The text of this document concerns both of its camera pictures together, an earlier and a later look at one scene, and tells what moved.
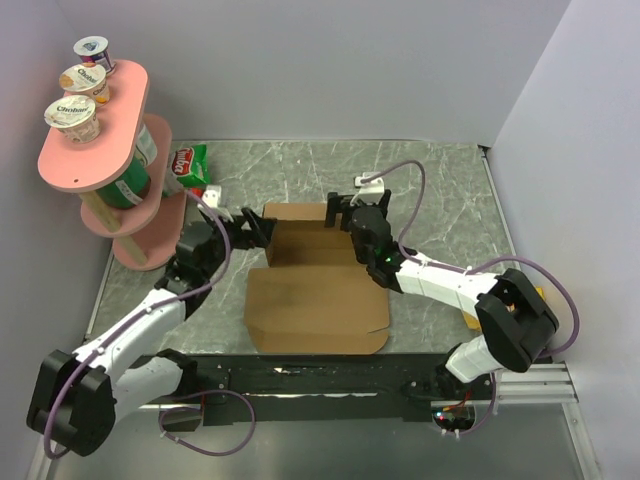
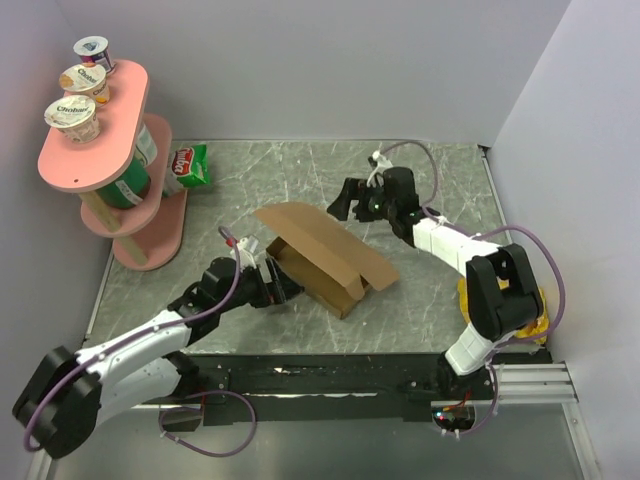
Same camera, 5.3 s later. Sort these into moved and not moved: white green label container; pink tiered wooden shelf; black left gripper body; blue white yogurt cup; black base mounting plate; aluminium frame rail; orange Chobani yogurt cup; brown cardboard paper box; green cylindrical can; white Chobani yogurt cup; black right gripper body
Moved: black right gripper body; brown cardboard paper box; black left gripper body
Not moved: green cylindrical can; blue white yogurt cup; white green label container; white Chobani yogurt cup; black base mounting plate; pink tiered wooden shelf; orange Chobani yogurt cup; aluminium frame rail
